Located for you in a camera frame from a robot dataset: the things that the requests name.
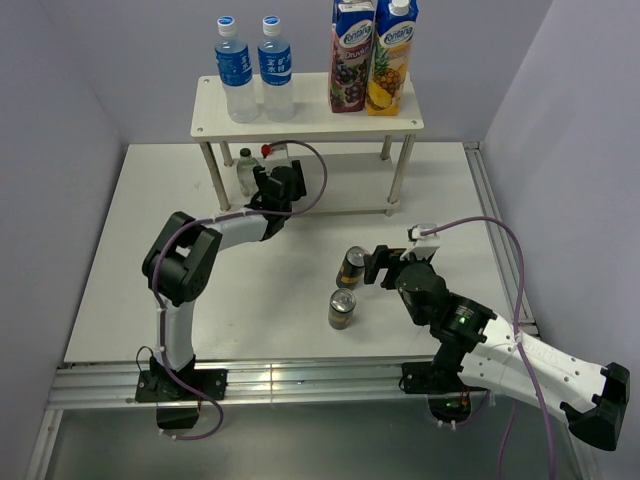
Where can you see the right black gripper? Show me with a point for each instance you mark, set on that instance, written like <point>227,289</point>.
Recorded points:
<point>382,255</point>

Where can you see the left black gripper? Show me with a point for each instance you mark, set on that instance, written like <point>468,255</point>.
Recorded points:
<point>261,176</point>

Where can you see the clear green cap bottle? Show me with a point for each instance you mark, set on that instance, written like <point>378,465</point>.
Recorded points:
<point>245,172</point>

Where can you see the black yellow drink can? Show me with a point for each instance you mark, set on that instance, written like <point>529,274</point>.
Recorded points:
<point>342,305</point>
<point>352,268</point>

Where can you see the blue label water bottle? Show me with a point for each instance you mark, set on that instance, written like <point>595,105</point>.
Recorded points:
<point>235,70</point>
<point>275,64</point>

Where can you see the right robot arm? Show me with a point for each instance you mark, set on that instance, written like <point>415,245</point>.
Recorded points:
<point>479,349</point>

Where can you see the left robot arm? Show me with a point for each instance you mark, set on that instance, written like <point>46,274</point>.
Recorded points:
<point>178,267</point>

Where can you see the white two-tier shelf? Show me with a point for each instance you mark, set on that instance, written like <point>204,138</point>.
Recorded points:
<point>356,162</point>

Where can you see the grape juice carton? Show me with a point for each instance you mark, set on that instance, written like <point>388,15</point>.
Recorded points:
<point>351,45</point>

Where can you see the pineapple juice carton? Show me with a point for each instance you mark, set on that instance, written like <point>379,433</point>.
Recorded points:
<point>395,24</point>

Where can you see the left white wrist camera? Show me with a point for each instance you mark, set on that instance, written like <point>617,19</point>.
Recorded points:
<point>275,156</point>

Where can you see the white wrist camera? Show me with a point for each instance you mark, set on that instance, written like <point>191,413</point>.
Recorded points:
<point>424,243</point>
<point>275,156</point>

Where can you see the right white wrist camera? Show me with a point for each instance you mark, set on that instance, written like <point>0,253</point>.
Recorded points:
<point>424,243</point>

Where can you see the right side aluminium rail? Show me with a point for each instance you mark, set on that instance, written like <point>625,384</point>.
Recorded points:
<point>503,250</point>

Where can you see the aluminium mounting rail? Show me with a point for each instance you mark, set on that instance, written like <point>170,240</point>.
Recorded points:
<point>104,386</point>

